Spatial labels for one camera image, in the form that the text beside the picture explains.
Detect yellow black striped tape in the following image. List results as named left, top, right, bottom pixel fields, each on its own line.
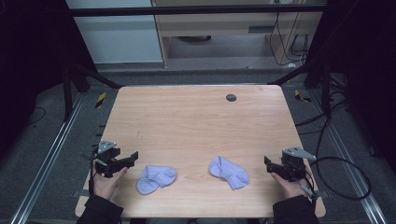
left=294, top=89, right=312, bottom=104
left=94, top=91, right=107, bottom=109

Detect wooden desk shelf unit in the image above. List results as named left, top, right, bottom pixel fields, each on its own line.
left=150, top=0, right=328, bottom=68

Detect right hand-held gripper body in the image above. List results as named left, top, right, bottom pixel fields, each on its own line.
left=271, top=147, right=318, bottom=183

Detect light purple sock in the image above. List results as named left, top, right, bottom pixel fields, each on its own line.
left=208, top=156, right=250, bottom=191
left=135, top=164, right=177, bottom=196

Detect thin black cable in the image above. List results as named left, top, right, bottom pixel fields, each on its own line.
left=28, top=106, right=47, bottom=127

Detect hanging black cables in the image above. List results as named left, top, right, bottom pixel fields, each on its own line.
left=269, top=0, right=310, bottom=67

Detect aluminium floor rail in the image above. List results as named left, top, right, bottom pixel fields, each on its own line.
left=9, top=92, right=86, bottom=224
left=307, top=90, right=389, bottom=224

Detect black metal frame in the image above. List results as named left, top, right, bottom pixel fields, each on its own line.
left=62, top=3, right=332, bottom=123

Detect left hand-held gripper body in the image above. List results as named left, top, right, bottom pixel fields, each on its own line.
left=92, top=139, right=129, bottom=178

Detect person's left hand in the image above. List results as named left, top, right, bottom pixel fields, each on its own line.
left=92, top=161, right=129, bottom=201

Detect white cabinet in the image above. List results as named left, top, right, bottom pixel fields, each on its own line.
left=65, top=0, right=164, bottom=64

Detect person's right hand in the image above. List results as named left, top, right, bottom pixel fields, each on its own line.
left=270, top=173, right=312, bottom=200

